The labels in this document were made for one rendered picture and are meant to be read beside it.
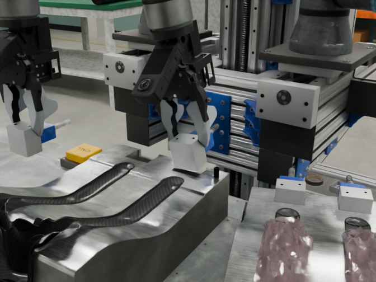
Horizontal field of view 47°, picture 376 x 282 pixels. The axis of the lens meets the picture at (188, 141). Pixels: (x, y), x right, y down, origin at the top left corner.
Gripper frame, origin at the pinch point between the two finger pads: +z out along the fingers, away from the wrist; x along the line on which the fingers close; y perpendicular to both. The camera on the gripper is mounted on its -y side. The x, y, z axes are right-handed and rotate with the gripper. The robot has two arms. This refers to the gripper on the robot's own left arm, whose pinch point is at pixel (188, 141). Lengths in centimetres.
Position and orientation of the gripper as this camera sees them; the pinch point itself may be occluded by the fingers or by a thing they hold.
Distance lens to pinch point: 76.7
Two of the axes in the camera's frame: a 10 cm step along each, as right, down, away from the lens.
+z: 1.9, 8.9, 4.2
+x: -8.3, -0.8, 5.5
